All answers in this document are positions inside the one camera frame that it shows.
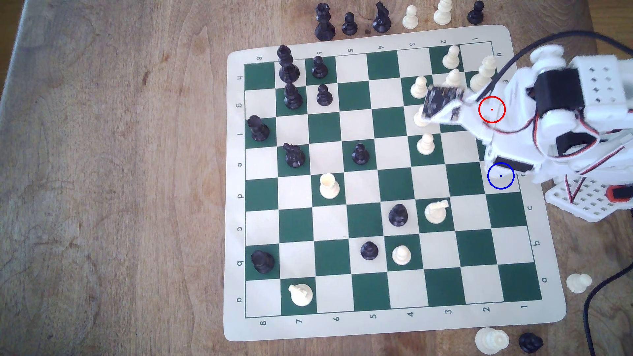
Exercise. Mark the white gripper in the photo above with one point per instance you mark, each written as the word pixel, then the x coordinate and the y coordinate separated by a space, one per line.
pixel 512 165

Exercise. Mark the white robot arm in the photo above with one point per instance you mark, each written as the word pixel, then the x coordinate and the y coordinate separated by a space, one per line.
pixel 601 81

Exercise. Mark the tall white chess queen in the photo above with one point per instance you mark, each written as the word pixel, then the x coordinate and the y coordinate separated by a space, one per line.
pixel 485 69

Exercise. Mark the white chess bishop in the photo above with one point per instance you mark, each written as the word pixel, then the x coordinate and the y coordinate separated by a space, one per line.
pixel 443 15
pixel 453 78

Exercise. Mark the white chess pawn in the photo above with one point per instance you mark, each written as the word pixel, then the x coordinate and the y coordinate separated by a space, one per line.
pixel 425 145
pixel 577 283
pixel 419 88
pixel 410 20
pixel 419 118
pixel 401 255
pixel 451 59

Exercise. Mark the black chess pawn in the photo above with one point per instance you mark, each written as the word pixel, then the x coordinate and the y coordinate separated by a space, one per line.
pixel 475 16
pixel 319 69
pixel 360 155
pixel 398 215
pixel 349 25
pixel 369 251
pixel 324 97

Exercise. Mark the green white chess board mat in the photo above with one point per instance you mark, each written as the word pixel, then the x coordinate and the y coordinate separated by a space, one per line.
pixel 381 193

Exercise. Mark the black chess knight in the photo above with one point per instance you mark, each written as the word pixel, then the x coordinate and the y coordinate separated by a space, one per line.
pixel 530 343
pixel 293 156
pixel 381 20

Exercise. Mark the tall black chess queen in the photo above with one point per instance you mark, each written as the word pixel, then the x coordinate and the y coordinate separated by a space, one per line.
pixel 324 25

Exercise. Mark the black chess bishop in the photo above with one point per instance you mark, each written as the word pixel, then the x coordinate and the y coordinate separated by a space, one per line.
pixel 292 99

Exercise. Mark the tall black chess king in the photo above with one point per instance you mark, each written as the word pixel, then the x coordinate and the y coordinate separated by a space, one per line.
pixel 288 70

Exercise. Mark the large white chess piece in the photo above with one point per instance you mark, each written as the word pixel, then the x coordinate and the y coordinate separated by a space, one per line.
pixel 491 341

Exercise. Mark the black chess rook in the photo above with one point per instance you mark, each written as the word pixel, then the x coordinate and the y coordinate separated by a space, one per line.
pixel 257 130
pixel 262 261

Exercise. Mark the red black base clamp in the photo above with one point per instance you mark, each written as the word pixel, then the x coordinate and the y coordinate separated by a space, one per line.
pixel 620 194

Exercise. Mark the black gripper camera board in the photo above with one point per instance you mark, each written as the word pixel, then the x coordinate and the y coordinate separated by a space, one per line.
pixel 440 101

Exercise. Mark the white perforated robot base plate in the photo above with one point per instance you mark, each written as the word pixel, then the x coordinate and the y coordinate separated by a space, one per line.
pixel 591 200

